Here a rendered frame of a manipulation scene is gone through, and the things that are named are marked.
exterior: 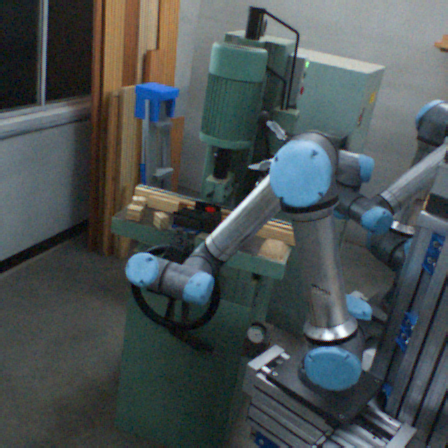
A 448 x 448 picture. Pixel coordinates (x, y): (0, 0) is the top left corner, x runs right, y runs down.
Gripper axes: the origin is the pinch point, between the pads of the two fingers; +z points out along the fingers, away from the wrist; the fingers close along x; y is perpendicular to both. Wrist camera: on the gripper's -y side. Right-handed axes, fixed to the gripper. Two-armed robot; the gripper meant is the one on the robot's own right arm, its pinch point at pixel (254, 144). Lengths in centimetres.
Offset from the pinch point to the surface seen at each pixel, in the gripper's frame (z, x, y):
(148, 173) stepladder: 64, -3, -95
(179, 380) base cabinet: 10, 79, -47
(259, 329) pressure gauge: -15, 52, -23
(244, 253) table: -4.2, 30.8, -16.6
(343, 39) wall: -1, -151, -198
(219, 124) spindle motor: 13.1, -4.3, -2.7
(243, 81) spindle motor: 8.3, -17.0, 4.0
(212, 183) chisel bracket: 13.0, 11.2, -17.3
